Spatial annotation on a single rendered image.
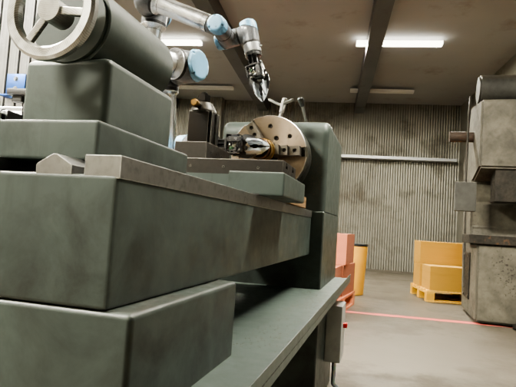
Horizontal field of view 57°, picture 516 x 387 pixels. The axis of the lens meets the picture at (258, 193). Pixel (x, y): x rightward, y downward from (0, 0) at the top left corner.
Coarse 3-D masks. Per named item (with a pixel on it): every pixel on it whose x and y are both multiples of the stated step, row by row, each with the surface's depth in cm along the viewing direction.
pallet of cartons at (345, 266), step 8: (344, 240) 468; (352, 240) 507; (336, 248) 469; (344, 248) 467; (352, 248) 510; (336, 256) 469; (344, 256) 466; (352, 256) 513; (336, 264) 468; (344, 264) 466; (352, 264) 507; (336, 272) 434; (344, 272) 470; (352, 272) 508; (352, 280) 509; (352, 288) 511; (344, 296) 466; (352, 296) 509; (352, 304) 509
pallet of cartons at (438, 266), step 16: (416, 240) 644; (416, 256) 639; (432, 256) 617; (448, 256) 615; (416, 272) 634; (432, 272) 577; (448, 272) 576; (416, 288) 620; (432, 288) 576; (448, 288) 575
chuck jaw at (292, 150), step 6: (276, 144) 184; (276, 150) 184; (282, 150) 185; (288, 150) 187; (294, 150) 187; (300, 150) 187; (276, 156) 188; (282, 156) 188; (288, 156) 188; (294, 156) 188; (300, 156) 188
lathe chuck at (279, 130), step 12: (264, 120) 194; (276, 120) 193; (288, 120) 192; (240, 132) 196; (264, 132) 194; (276, 132) 192; (288, 132) 191; (300, 132) 190; (288, 144) 191; (300, 144) 190; (300, 168) 189; (300, 180) 197
